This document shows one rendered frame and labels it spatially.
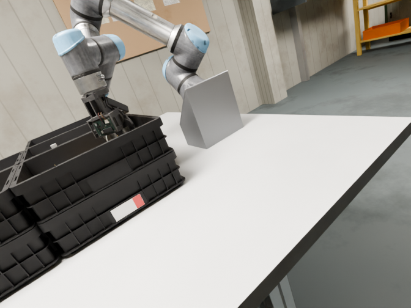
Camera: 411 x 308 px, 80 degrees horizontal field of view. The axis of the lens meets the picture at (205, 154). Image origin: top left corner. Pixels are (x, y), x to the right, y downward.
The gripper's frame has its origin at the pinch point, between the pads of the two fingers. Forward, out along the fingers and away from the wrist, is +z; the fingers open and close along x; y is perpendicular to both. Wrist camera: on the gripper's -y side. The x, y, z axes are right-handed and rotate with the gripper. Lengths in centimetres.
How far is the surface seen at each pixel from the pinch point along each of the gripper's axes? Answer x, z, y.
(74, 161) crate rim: -5.8, -6.9, 16.5
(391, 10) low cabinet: 363, 31, -470
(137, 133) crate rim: 7.9, -6.2, 6.1
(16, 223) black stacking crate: -20.1, 0.6, 25.9
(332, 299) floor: 52, 85, 0
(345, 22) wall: 286, 26, -483
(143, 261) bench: 6.9, 15.5, 30.9
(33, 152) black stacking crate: -51, -5, -23
